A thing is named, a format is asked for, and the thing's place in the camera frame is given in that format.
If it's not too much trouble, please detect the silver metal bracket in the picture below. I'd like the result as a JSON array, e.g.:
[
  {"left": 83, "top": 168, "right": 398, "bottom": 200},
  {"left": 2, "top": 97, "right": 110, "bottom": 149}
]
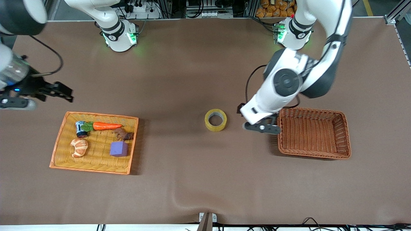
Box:
[{"left": 199, "top": 212, "right": 217, "bottom": 223}]

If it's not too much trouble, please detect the aluminium frame profile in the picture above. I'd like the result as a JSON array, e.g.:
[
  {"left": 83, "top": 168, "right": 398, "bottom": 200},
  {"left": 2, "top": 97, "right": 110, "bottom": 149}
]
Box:
[{"left": 384, "top": 0, "right": 411, "bottom": 69}]

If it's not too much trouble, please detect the purple cube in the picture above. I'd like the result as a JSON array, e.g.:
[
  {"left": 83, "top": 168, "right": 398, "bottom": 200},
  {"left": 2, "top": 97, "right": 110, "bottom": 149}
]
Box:
[{"left": 110, "top": 141, "right": 130, "bottom": 157}]

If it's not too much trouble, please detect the dark brown toy piece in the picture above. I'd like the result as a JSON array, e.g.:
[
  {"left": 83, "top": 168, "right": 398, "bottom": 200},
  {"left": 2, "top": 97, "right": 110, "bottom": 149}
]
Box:
[{"left": 113, "top": 128, "right": 134, "bottom": 141}]

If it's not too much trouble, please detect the orange toy carrot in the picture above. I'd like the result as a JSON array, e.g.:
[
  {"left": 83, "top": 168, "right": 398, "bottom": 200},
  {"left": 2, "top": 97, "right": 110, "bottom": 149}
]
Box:
[{"left": 81, "top": 122, "right": 123, "bottom": 132}]

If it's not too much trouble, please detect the grey metal bar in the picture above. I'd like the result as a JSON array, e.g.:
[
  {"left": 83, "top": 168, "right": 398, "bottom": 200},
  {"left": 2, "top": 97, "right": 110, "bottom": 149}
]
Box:
[{"left": 197, "top": 213, "right": 213, "bottom": 231}]

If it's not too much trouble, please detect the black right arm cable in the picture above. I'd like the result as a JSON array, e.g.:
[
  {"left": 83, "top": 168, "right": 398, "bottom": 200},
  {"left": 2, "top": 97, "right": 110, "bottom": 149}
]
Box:
[{"left": 29, "top": 35, "right": 63, "bottom": 77}]

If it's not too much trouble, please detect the toy croissant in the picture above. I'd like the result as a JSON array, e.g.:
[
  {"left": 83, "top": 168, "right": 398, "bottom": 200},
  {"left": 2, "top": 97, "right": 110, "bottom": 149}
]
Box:
[{"left": 70, "top": 138, "right": 88, "bottom": 158}]

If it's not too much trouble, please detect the brown wicker basket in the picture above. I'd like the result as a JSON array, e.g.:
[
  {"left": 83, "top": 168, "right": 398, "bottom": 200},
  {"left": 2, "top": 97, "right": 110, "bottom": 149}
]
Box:
[{"left": 277, "top": 107, "right": 352, "bottom": 160}]

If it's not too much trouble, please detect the long white power strip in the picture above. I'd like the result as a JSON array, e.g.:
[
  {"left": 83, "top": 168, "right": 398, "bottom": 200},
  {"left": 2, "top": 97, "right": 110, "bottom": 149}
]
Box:
[{"left": 186, "top": 11, "right": 233, "bottom": 18}]

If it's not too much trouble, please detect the yellow tape roll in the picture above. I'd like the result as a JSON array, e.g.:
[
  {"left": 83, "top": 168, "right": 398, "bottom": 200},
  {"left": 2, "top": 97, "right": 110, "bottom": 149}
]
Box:
[{"left": 205, "top": 109, "right": 227, "bottom": 132}]

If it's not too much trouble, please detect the white power strip with plugs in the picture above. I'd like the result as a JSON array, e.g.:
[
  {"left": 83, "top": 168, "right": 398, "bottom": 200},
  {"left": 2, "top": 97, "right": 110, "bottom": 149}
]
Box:
[{"left": 126, "top": 2, "right": 161, "bottom": 19}]

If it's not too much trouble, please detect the orange snack bag pile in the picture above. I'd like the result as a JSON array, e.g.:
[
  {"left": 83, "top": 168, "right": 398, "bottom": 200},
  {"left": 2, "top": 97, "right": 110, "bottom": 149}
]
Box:
[{"left": 256, "top": 0, "right": 297, "bottom": 18}]

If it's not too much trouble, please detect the small blue white can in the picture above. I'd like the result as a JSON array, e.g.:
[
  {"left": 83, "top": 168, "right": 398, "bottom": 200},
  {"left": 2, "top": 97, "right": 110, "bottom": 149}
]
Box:
[{"left": 75, "top": 121, "right": 89, "bottom": 138}]

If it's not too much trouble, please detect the yellow wicker tray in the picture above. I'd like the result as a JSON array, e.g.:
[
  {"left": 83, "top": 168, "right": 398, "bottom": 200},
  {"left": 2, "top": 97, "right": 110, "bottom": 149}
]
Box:
[{"left": 49, "top": 111, "right": 139, "bottom": 175}]

